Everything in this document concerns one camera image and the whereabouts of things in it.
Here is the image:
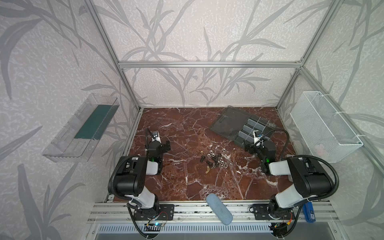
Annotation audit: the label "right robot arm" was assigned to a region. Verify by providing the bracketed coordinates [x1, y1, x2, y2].
[245, 141, 340, 215]

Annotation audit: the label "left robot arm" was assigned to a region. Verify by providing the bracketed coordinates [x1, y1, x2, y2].
[108, 141, 171, 215]

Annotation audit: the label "grey plastic organizer box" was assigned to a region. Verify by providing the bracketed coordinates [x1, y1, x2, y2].
[210, 106, 278, 148]

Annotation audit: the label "blue box cutter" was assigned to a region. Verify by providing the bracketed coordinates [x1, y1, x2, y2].
[303, 202, 316, 223]

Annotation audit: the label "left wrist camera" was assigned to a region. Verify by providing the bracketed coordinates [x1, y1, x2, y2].
[151, 131, 161, 142]

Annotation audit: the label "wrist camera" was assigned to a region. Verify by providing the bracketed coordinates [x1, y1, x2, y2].
[253, 130, 263, 146]
[151, 131, 161, 142]

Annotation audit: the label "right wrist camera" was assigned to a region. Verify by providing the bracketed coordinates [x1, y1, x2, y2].
[253, 130, 263, 146]

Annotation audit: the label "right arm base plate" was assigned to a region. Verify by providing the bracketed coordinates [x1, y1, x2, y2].
[248, 203, 296, 221]

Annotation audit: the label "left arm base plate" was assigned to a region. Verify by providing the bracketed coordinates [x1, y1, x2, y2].
[134, 204, 175, 221]

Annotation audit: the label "white wire mesh basket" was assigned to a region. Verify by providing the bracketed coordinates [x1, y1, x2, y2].
[291, 91, 364, 163]

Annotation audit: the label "clear plastic wall tray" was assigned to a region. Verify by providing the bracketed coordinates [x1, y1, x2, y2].
[42, 94, 120, 163]

